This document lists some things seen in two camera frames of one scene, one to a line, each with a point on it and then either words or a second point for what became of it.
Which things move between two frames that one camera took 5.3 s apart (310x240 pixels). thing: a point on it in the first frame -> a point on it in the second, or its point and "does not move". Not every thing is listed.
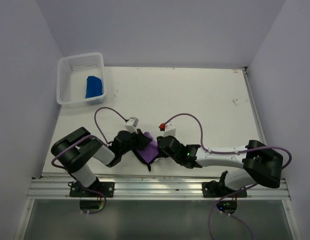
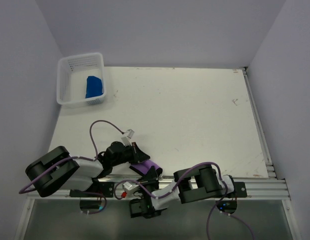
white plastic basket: x=72 y=72 does not move
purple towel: x=151 y=151 -> x=144 y=166
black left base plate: x=77 y=190 does not move
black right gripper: x=162 y=154 -> x=151 y=178
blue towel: x=94 y=86 does not move
